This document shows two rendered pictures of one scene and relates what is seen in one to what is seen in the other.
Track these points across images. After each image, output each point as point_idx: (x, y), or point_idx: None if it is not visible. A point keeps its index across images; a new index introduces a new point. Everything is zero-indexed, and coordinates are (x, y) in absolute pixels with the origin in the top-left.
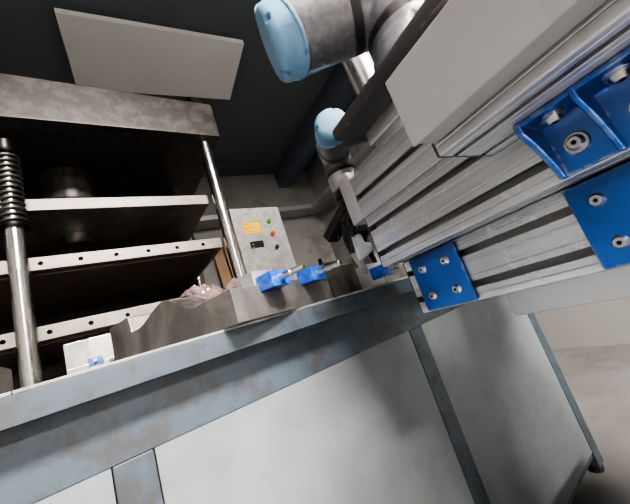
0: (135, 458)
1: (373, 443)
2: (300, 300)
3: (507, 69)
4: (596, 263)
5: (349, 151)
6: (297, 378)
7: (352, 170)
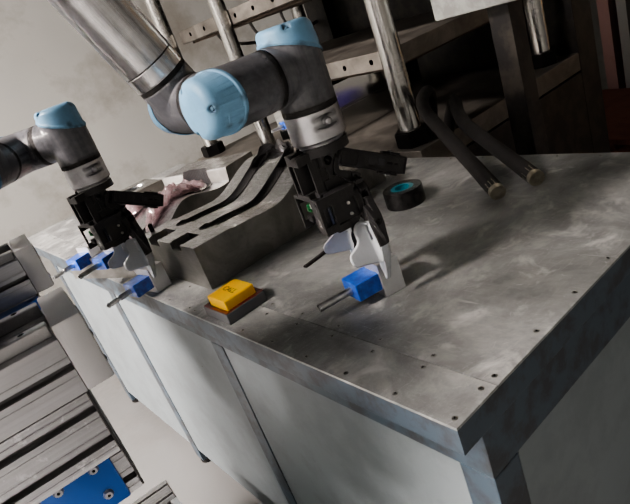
0: (111, 293)
1: (195, 375)
2: (107, 273)
3: None
4: None
5: (47, 154)
6: (145, 308)
7: (65, 176)
